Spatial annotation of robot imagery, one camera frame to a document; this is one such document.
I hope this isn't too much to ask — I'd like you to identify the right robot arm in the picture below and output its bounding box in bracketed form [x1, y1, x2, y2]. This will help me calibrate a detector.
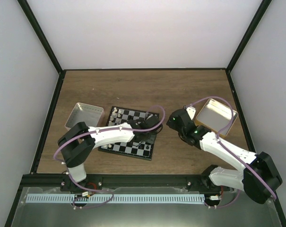
[166, 107, 283, 204]

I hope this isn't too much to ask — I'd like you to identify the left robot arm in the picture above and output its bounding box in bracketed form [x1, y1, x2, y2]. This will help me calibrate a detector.
[54, 115, 163, 191]

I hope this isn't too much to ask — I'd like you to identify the pink square tin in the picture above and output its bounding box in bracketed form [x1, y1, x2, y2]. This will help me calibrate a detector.
[65, 102, 104, 130]

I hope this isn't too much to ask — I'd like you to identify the gold square tin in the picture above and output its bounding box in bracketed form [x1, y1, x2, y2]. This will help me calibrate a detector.
[195, 98, 238, 137]

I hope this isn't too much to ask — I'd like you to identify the black frame post right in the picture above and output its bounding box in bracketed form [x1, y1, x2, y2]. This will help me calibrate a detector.
[227, 0, 272, 71]

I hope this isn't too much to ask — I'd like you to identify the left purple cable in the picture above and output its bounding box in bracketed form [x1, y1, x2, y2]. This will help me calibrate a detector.
[53, 105, 166, 210]

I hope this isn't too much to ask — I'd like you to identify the black frame post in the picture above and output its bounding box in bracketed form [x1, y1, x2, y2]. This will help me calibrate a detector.
[17, 0, 63, 74]
[227, 0, 272, 71]

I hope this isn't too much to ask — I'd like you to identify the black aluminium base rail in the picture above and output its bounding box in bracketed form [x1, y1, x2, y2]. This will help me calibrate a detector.
[20, 174, 221, 192]

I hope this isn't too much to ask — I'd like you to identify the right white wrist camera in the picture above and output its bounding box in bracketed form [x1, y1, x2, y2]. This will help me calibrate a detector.
[186, 106, 196, 121]

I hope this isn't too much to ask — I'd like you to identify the black frame post left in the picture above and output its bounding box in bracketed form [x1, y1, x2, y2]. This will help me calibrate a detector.
[17, 0, 63, 74]

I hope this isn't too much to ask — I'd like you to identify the light blue slotted cable duct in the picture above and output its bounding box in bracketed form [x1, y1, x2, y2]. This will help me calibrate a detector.
[25, 193, 205, 205]

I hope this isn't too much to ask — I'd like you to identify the black white chessboard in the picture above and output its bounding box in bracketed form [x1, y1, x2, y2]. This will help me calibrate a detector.
[97, 106, 160, 161]

